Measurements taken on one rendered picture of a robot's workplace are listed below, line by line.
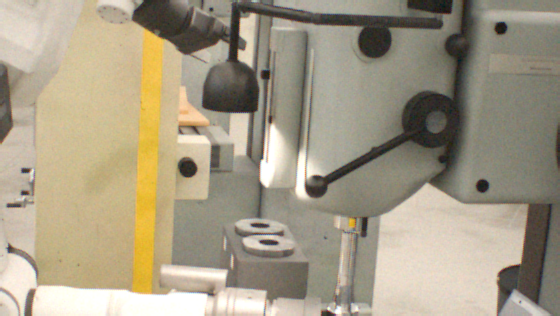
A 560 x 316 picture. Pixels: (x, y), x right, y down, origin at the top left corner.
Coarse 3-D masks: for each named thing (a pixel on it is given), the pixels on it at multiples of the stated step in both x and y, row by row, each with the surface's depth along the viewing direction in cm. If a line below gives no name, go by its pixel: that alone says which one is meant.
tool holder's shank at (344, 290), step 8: (344, 232) 141; (352, 232) 142; (344, 240) 141; (352, 240) 141; (344, 248) 142; (352, 248) 141; (344, 256) 142; (352, 256) 142; (344, 264) 142; (352, 264) 142; (344, 272) 142; (352, 272) 142; (344, 280) 142; (352, 280) 143; (336, 288) 143; (344, 288) 142; (352, 288) 143; (336, 296) 143; (344, 296) 143; (352, 296) 143; (336, 304) 144; (344, 304) 143
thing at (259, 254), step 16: (224, 224) 186; (240, 224) 182; (256, 224) 184; (272, 224) 184; (224, 240) 183; (240, 240) 177; (256, 240) 173; (272, 240) 175; (288, 240) 175; (224, 256) 183; (240, 256) 168; (256, 256) 169; (272, 256) 169; (288, 256) 170; (304, 256) 171; (240, 272) 167; (256, 272) 167; (272, 272) 168; (288, 272) 168; (304, 272) 169; (256, 288) 168; (272, 288) 168; (288, 288) 169; (304, 288) 169; (272, 304) 169
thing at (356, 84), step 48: (336, 0) 126; (384, 0) 125; (336, 48) 127; (384, 48) 126; (432, 48) 129; (336, 96) 128; (384, 96) 128; (336, 144) 129; (336, 192) 131; (384, 192) 133
